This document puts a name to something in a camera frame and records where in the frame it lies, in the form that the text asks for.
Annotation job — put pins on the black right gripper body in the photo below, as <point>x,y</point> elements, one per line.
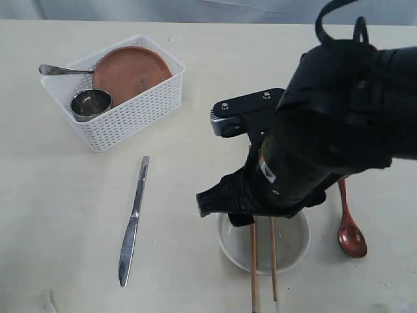
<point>288,171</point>

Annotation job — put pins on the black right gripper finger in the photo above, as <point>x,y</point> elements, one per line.
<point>225,197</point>
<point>241,220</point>

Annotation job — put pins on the light wooden chopstick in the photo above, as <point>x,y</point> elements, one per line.
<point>253,268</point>

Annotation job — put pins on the white ceramic bowl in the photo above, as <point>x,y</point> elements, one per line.
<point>292,238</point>

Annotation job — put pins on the dark red wooden spoon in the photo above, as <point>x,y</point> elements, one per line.
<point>351,239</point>

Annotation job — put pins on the silver table knife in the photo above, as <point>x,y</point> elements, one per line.
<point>129,239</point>

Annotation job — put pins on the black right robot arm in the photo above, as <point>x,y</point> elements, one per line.
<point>348,108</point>

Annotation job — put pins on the white perforated plastic basket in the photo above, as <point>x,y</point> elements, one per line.
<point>128,118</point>

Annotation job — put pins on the brown round plate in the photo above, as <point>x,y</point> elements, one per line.
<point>128,72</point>

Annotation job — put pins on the stainless steel cup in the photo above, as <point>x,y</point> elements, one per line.
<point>90,103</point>

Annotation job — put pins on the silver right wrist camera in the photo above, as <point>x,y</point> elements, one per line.
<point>247,114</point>

